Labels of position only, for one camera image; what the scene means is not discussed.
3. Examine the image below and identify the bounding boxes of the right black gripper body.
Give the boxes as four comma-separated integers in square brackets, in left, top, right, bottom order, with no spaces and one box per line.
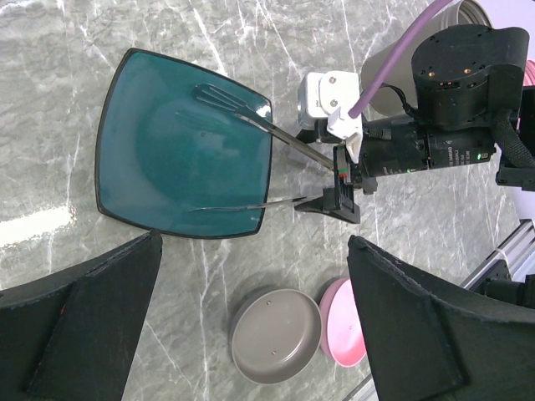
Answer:
[334,116,431,195]

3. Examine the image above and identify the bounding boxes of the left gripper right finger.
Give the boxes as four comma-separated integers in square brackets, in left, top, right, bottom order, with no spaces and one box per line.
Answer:
[347,235,535,401]

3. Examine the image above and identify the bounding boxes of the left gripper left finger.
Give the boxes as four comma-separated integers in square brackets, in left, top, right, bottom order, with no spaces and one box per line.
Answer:
[1,231,162,400]

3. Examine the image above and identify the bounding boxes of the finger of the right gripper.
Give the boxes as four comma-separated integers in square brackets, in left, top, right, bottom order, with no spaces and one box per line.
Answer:
[294,186,360,223]
[296,119,330,144]

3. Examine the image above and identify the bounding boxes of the grey cylindrical container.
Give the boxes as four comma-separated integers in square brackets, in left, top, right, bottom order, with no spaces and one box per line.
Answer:
[360,0,490,119]

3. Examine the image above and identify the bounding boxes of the pink round lid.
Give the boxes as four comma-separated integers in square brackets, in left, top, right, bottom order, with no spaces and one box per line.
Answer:
[319,278,366,368]

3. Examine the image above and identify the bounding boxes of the grey round lid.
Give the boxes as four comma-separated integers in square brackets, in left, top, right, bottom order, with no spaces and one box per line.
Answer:
[229,286,324,385]

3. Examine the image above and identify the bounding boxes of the pink cylindrical container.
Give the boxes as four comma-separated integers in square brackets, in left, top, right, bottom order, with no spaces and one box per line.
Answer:
[523,59,535,87]

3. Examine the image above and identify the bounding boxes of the teal square plate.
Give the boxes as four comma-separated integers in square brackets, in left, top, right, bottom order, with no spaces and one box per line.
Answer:
[94,48,273,239]

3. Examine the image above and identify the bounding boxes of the metal tongs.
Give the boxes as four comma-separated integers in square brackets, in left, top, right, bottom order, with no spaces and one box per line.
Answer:
[192,84,334,211]

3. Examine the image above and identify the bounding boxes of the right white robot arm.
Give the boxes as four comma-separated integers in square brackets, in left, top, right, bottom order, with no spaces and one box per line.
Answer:
[298,25,534,224]

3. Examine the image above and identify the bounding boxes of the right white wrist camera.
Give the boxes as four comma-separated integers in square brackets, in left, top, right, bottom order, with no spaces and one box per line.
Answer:
[298,70,364,164]

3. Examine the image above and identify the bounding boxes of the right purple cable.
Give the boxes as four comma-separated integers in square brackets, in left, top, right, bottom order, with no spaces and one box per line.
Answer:
[349,0,455,120]

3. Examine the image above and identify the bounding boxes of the aluminium rail frame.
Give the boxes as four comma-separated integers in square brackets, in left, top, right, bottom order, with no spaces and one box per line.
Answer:
[342,219,535,401]

